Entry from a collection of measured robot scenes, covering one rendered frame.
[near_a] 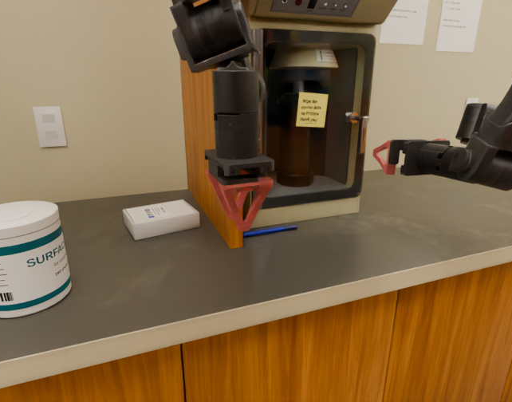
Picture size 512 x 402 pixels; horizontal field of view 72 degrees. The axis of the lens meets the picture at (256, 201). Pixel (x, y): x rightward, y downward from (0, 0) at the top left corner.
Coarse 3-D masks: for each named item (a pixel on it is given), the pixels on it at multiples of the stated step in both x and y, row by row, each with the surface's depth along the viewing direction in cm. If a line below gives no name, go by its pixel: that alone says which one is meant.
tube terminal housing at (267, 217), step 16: (240, 0) 76; (352, 32) 82; (368, 32) 83; (272, 208) 88; (288, 208) 90; (304, 208) 92; (320, 208) 93; (336, 208) 95; (352, 208) 97; (256, 224) 88; (272, 224) 90
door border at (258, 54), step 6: (258, 30) 73; (258, 36) 73; (258, 42) 74; (258, 48) 74; (252, 54) 74; (258, 54) 75; (258, 60) 75; (258, 66) 75; (258, 72) 76; (252, 192) 83; (252, 198) 84
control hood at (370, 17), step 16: (256, 0) 69; (272, 0) 69; (368, 0) 75; (384, 0) 76; (256, 16) 72; (272, 16) 72; (288, 16) 73; (304, 16) 74; (320, 16) 75; (336, 16) 76; (352, 16) 77; (368, 16) 78; (384, 16) 80
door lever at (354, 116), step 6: (354, 114) 87; (354, 120) 87; (360, 120) 84; (366, 120) 83; (360, 126) 84; (366, 126) 84; (360, 132) 84; (366, 132) 84; (360, 138) 84; (366, 138) 85; (360, 144) 85; (360, 150) 85
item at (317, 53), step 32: (288, 32) 75; (320, 32) 78; (288, 64) 78; (320, 64) 80; (352, 64) 83; (288, 96) 80; (352, 96) 86; (288, 128) 82; (320, 128) 85; (352, 128) 88; (288, 160) 85; (320, 160) 88; (352, 160) 91; (288, 192) 87; (320, 192) 90; (352, 192) 94
